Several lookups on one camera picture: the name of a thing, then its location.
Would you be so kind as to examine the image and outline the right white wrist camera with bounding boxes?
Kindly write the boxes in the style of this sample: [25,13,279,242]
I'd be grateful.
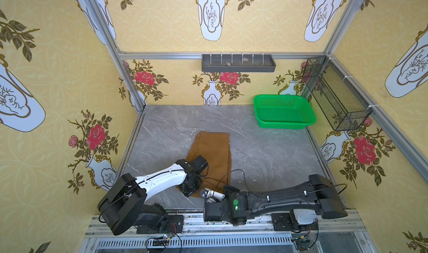
[200,188,225,203]

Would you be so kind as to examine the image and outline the aluminium front rail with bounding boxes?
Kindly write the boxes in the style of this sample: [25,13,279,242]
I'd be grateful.
[84,209,367,238]

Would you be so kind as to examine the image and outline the brown long pants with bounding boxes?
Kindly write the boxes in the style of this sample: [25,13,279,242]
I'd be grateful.
[186,131,231,198]

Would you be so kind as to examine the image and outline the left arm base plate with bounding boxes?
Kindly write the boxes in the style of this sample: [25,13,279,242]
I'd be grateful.
[137,215,184,234]

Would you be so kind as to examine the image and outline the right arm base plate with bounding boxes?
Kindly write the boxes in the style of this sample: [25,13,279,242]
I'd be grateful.
[271,212,318,233]

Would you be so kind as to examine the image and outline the small circuit board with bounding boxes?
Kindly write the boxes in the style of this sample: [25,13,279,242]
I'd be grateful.
[152,237,170,247]

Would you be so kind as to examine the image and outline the grey wall shelf tray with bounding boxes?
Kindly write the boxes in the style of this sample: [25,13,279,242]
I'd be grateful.
[201,53,276,73]

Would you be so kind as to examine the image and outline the green plastic basket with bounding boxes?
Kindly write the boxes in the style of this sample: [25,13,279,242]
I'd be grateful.
[253,95,316,130]

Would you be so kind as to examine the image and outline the black wire mesh basket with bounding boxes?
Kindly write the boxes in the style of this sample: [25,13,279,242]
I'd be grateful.
[302,56,372,131]

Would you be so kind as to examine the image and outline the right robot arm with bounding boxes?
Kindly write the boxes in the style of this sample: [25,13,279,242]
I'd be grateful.
[204,174,348,226]

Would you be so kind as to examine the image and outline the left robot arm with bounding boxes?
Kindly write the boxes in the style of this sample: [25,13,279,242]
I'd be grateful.
[98,156,209,236]

